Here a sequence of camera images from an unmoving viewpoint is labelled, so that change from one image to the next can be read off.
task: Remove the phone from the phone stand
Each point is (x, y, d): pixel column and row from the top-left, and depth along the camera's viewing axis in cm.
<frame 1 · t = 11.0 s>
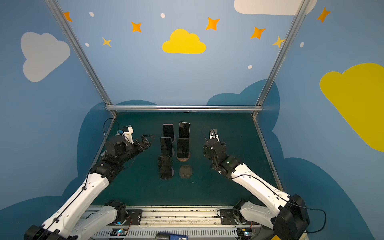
left hand: (151, 139, 75), fingers open
right hand: (214, 142, 80), fingers open
pink phone back left: (168, 131, 97), point 13 cm above the table
silver phone back right: (184, 130, 99), point 12 cm above the table
green phone middle left: (166, 146, 107), on the table
dark phone middle right: (183, 148, 90), point 12 cm above the table
wooden round phone stand: (183, 159, 98), on the table
dark grey stand front right: (185, 171, 93), on the table
grey stand front left: (172, 171, 88), point 5 cm above the table

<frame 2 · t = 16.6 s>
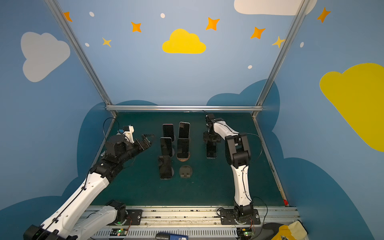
left hand: (152, 139, 75), fingers open
right hand: (210, 139, 105), fingers open
the named things where they were.

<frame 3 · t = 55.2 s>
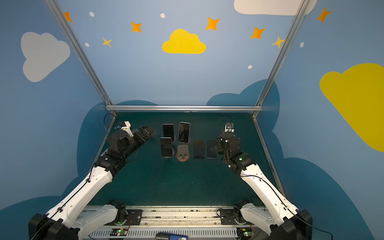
left hand: (150, 130, 76), fingers open
right hand: (227, 136, 78), fingers open
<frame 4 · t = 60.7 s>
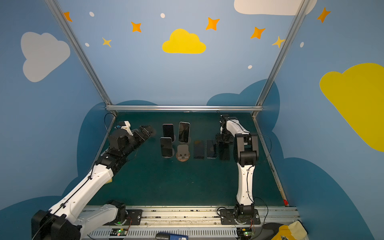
left hand: (150, 130, 77), fingers open
right hand: (224, 142, 103), fingers open
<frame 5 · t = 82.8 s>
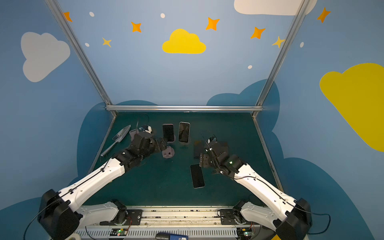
left hand: (163, 142, 81), fingers open
right hand: (206, 156, 78), fingers open
green phone middle left: (197, 175, 90), on the table
silver metal garden trowel: (118, 138, 105), point 3 cm above the table
